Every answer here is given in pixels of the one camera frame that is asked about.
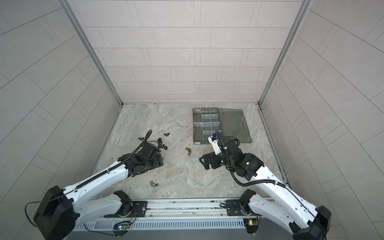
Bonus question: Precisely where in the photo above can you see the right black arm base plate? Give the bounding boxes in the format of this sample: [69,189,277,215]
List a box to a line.
[220,200,246,217]

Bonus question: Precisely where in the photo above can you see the left controller board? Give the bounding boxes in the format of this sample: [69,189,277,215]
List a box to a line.
[113,221,132,237]

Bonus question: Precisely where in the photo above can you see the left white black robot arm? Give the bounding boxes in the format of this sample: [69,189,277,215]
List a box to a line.
[33,142,163,240]

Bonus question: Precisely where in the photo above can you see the clear compartment organizer box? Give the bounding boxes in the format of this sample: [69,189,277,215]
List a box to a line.
[193,108,253,145]

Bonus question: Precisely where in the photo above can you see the silver wing nut front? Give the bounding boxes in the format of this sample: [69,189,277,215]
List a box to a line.
[150,181,159,188]

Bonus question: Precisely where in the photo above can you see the right controller board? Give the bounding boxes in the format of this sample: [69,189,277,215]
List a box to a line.
[243,218,260,235]

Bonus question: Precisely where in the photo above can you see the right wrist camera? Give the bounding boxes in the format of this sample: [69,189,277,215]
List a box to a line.
[208,134,221,156]

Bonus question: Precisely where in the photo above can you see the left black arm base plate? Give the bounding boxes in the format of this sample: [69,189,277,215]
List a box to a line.
[104,201,148,218]

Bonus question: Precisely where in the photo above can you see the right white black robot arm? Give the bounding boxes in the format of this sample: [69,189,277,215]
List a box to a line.
[199,132,332,240]

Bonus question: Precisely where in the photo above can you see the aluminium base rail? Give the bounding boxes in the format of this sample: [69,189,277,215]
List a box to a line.
[74,196,310,232]

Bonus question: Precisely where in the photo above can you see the controller board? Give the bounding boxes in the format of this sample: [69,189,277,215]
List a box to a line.
[243,218,260,235]
[113,221,132,237]

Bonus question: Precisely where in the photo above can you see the brass wing nuts pair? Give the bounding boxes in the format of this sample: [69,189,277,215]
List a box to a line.
[186,148,192,156]

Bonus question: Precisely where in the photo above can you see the left black cable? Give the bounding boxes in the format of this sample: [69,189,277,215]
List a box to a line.
[74,129,153,190]

